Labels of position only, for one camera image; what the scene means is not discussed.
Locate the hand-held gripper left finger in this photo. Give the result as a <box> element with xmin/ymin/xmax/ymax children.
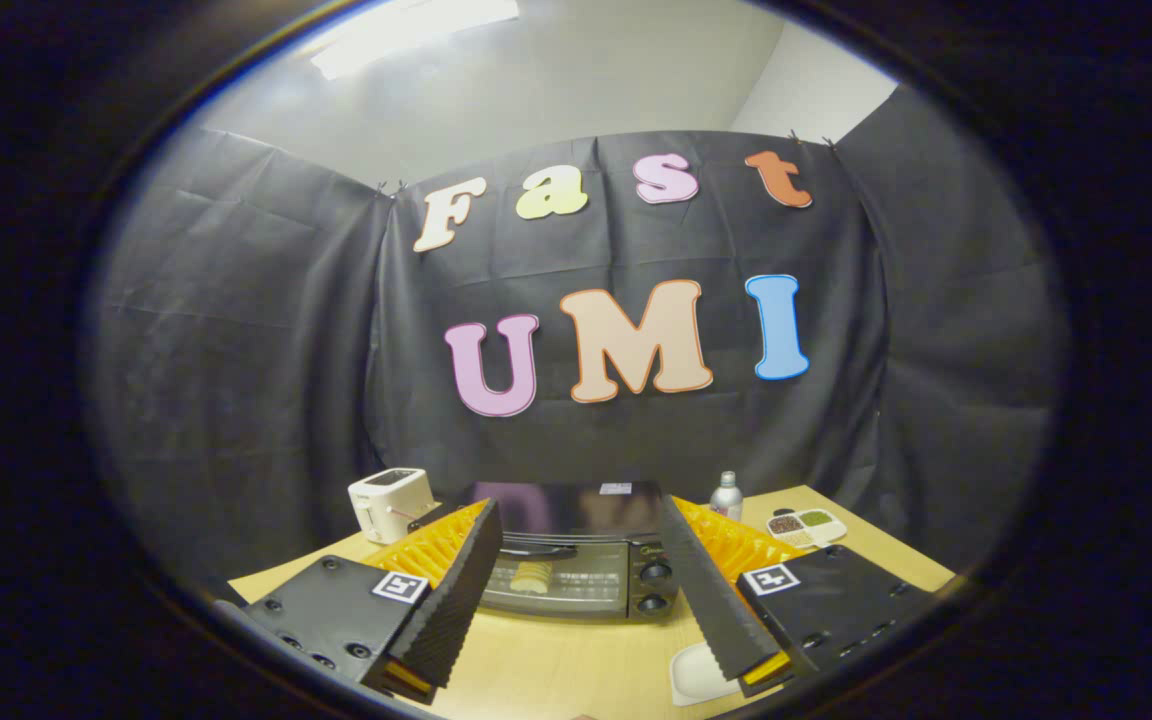
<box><xmin>241</xmin><ymin>498</ymin><xmax>504</xmax><ymax>704</ymax></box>

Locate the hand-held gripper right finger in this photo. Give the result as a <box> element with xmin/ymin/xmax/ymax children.
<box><xmin>658</xmin><ymin>494</ymin><xmax>942</xmax><ymax>699</ymax></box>

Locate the black toaster oven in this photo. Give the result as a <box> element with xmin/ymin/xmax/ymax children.
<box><xmin>436</xmin><ymin>481</ymin><xmax>682</xmax><ymax>624</ymax></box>

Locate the white pop-up toaster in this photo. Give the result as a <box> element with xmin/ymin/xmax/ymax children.
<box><xmin>348</xmin><ymin>467</ymin><xmax>435</xmax><ymax>545</ymax></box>

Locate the white plate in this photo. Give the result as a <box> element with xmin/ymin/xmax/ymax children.
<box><xmin>669</xmin><ymin>641</ymin><xmax>742</xmax><ymax>708</ymax></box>

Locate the silver and pink bottle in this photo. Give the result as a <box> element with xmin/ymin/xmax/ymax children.
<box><xmin>709</xmin><ymin>471</ymin><xmax>744</xmax><ymax>523</ymax></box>

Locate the white divided dish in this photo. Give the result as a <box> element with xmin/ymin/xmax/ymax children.
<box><xmin>766</xmin><ymin>508</ymin><xmax>848</xmax><ymax>549</ymax></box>

